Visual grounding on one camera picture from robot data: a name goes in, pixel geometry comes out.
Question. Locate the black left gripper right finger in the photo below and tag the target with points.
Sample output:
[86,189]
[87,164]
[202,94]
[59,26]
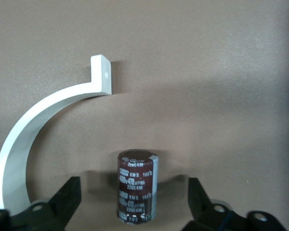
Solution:
[198,198]

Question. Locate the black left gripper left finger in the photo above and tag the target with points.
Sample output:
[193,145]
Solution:
[69,195]

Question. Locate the small dark terminal block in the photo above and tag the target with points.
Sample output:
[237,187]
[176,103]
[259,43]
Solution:
[135,187]

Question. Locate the brown table cover sheet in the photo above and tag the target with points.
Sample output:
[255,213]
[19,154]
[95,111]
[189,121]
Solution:
[207,72]

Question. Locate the white curved bracket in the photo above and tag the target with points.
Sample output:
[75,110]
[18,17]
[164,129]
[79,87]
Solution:
[14,149]

